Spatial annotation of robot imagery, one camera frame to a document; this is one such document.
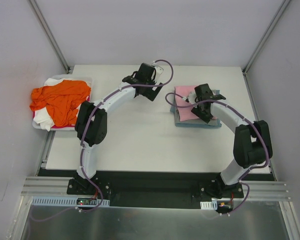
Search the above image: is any white t shirt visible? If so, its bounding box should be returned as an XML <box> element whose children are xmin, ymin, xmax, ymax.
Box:
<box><xmin>32</xmin><ymin>77</ymin><xmax>92</xmax><ymax>132</ymax></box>

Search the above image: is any orange t shirt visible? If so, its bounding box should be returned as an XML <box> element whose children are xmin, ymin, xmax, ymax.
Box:
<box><xmin>29</xmin><ymin>79</ymin><xmax>92</xmax><ymax>128</ymax></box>

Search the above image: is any grey t shirt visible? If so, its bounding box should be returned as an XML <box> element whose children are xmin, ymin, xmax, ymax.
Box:
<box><xmin>170</xmin><ymin>89</ymin><xmax>220</xmax><ymax>126</ymax></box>

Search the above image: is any left aluminium corner post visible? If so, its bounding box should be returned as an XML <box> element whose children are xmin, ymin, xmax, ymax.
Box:
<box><xmin>27</xmin><ymin>0</ymin><xmax>71</xmax><ymax>74</ymax></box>

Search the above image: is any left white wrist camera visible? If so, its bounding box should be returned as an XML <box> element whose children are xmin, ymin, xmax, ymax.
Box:
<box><xmin>151</xmin><ymin>62</ymin><xmax>164</xmax><ymax>82</ymax></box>

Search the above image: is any slotted cable duct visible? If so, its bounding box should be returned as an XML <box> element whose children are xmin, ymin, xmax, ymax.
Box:
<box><xmin>200</xmin><ymin>200</ymin><xmax>218</xmax><ymax>211</ymax></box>
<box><xmin>32</xmin><ymin>196</ymin><xmax>110</xmax><ymax>208</ymax></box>

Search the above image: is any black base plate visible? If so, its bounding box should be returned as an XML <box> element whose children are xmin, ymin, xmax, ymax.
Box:
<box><xmin>66</xmin><ymin>171</ymin><xmax>244</xmax><ymax>209</ymax></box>

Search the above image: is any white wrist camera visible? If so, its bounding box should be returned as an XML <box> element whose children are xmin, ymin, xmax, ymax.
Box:
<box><xmin>185</xmin><ymin>91</ymin><xmax>197</xmax><ymax>104</ymax></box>
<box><xmin>151</xmin><ymin>62</ymin><xmax>164</xmax><ymax>82</ymax></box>

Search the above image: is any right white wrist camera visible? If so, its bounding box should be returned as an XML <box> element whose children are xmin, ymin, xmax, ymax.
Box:
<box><xmin>185</xmin><ymin>91</ymin><xmax>197</xmax><ymax>104</ymax></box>

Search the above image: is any right slotted cable duct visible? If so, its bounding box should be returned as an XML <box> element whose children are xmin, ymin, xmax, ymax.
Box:
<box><xmin>200</xmin><ymin>200</ymin><xmax>218</xmax><ymax>211</ymax></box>

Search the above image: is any aluminium extrusion rail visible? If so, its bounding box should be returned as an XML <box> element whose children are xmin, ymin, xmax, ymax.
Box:
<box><xmin>23</xmin><ymin>170</ymin><xmax>292</xmax><ymax>201</ymax></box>

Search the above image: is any aluminium corner post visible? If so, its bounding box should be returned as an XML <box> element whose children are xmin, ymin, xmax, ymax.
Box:
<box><xmin>27</xmin><ymin>0</ymin><xmax>71</xmax><ymax>74</ymax></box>
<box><xmin>242</xmin><ymin>0</ymin><xmax>292</xmax><ymax>76</ymax></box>

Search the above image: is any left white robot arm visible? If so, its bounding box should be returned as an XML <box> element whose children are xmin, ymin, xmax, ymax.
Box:
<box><xmin>74</xmin><ymin>59</ymin><xmax>173</xmax><ymax>195</ymax></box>

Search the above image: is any blue t shirt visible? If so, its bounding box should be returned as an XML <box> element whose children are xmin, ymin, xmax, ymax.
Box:
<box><xmin>170</xmin><ymin>89</ymin><xmax>222</xmax><ymax>130</ymax></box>

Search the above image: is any pink t shirt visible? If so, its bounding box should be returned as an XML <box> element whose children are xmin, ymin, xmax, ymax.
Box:
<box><xmin>174</xmin><ymin>85</ymin><xmax>199</xmax><ymax>122</ymax></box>

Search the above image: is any left slotted cable duct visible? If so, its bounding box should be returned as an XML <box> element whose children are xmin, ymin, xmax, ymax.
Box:
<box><xmin>32</xmin><ymin>196</ymin><xmax>110</xmax><ymax>208</ymax></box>

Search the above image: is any white plastic bin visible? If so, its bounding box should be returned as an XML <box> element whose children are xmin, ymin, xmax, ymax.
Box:
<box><xmin>31</xmin><ymin>73</ymin><xmax>94</xmax><ymax>132</ymax></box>

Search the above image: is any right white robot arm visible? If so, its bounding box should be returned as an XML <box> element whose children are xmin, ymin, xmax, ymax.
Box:
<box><xmin>189</xmin><ymin>83</ymin><xmax>273</xmax><ymax>198</ymax></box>

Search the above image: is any right aluminium corner post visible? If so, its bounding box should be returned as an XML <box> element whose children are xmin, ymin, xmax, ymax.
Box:
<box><xmin>242</xmin><ymin>0</ymin><xmax>292</xmax><ymax>76</ymax></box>

